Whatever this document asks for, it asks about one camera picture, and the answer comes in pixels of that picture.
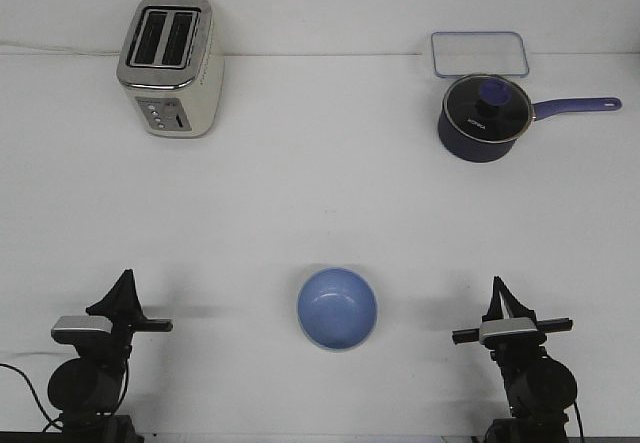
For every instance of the clear container lid blue rim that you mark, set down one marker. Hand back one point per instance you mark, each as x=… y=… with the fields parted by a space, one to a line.
x=459 y=53

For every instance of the purple saucepan with handle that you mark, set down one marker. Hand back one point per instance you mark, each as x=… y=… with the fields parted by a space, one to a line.
x=473 y=150

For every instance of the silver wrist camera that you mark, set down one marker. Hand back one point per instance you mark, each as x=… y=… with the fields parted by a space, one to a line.
x=76 y=329
x=489 y=330

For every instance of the cream and steel toaster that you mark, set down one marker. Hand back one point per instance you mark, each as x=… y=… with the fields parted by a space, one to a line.
x=172 y=68

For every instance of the blue bowl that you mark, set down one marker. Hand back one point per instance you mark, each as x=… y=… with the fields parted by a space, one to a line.
x=336 y=309

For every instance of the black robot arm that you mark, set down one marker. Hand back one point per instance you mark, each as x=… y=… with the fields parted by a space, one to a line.
x=89 y=389
x=539 y=389

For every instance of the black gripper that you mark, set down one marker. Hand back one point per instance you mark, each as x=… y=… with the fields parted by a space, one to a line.
x=120 y=300
x=525 y=346

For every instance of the glass pot lid purple knob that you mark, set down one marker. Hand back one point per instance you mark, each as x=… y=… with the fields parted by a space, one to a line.
x=488 y=108

